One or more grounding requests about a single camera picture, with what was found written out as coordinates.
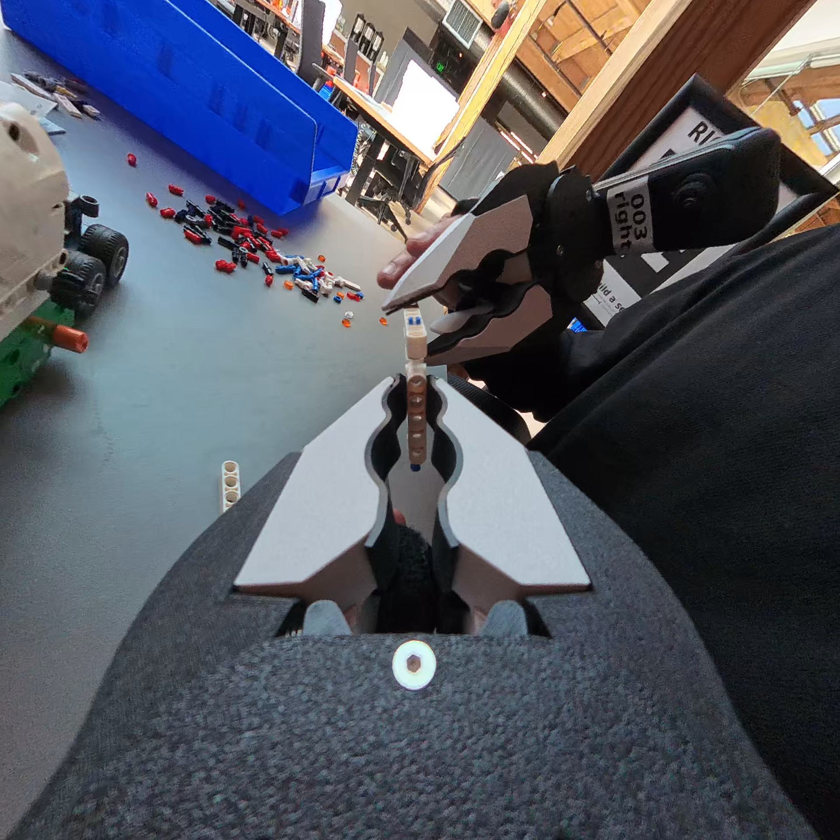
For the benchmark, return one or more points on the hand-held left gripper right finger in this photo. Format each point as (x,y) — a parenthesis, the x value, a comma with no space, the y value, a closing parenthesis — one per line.
(518,518)

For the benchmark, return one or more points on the black framed marker sign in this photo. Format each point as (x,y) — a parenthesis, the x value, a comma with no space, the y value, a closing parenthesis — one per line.
(699,128)

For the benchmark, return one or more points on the white and green lego truck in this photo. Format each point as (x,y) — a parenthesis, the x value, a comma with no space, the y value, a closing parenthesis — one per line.
(26,197)

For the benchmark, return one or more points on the short white lego beam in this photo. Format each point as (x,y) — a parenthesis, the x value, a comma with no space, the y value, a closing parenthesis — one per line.
(230,482)

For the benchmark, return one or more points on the white lego beam assembly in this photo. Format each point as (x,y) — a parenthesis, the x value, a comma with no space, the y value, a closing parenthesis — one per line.
(416,407)

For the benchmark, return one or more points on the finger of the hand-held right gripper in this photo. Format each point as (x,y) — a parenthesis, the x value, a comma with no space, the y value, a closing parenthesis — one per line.
(472,243)
(518,321)

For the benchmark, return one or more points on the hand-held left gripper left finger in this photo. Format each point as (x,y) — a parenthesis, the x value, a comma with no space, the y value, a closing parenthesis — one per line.
(315,518)

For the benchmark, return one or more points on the thick wooden post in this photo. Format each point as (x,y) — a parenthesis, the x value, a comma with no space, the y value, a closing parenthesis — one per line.
(656,72)

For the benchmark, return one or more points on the pile of small lego pins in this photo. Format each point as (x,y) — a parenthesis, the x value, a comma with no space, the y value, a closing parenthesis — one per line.
(243,239)

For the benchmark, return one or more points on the pile of flat lego plates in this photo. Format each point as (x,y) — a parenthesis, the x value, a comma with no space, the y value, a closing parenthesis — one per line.
(59,92)

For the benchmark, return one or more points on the white board panel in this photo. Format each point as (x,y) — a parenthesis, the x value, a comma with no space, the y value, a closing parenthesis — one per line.
(426,105)

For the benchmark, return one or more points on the wooden office desk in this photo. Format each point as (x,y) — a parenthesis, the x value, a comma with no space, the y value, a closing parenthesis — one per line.
(380,115)

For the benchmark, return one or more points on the blue plastic bin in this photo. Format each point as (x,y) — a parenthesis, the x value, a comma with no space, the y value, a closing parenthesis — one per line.
(197,85)

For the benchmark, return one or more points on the black office chair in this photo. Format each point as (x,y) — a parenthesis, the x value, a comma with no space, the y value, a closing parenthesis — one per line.
(387,190)

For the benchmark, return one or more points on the person's right hand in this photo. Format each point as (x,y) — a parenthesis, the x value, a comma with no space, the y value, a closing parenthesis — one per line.
(417,249)

